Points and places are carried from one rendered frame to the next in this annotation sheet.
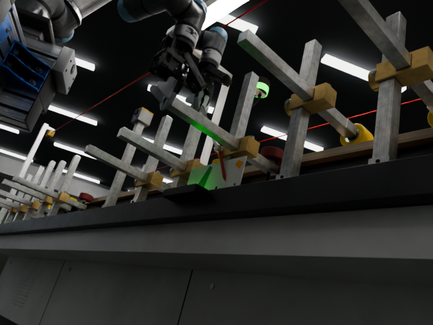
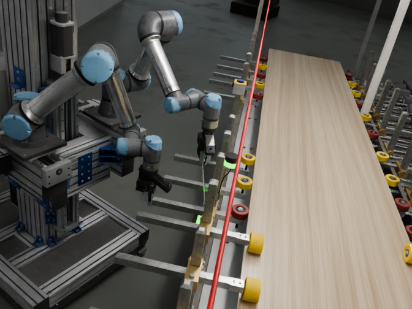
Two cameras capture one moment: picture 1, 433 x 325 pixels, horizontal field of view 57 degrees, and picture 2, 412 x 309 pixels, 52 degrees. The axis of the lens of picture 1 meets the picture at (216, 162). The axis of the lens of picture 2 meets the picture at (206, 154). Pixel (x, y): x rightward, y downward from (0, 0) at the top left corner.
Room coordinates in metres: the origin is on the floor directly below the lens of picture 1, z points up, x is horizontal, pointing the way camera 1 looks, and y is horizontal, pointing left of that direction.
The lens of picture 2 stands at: (-0.16, -1.04, 2.06)
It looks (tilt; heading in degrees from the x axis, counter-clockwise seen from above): 30 degrees down; 40
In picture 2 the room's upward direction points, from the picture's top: 10 degrees clockwise
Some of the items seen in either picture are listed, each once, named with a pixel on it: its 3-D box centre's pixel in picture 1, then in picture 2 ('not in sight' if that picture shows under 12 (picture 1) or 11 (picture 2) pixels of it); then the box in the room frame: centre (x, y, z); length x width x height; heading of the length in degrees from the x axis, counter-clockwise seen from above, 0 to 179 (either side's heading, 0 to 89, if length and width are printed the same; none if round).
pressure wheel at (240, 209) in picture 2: (270, 166); (238, 217); (1.16, -0.17, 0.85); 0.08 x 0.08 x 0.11
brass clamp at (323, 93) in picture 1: (309, 102); (205, 227); (0.90, -0.20, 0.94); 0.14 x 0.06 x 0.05; 36
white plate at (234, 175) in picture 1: (212, 177); not in sight; (1.13, 0.00, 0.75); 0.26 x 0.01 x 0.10; 36
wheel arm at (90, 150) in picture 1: (136, 175); (211, 164); (1.45, 0.28, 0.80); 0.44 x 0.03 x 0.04; 126
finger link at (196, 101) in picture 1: (192, 100); (200, 156); (1.18, 0.14, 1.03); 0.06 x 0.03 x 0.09; 56
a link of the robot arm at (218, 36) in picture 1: (214, 43); (211, 106); (1.19, 0.12, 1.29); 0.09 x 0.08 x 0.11; 90
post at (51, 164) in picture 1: (39, 191); (247, 66); (2.74, 1.13, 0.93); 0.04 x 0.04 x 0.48; 36
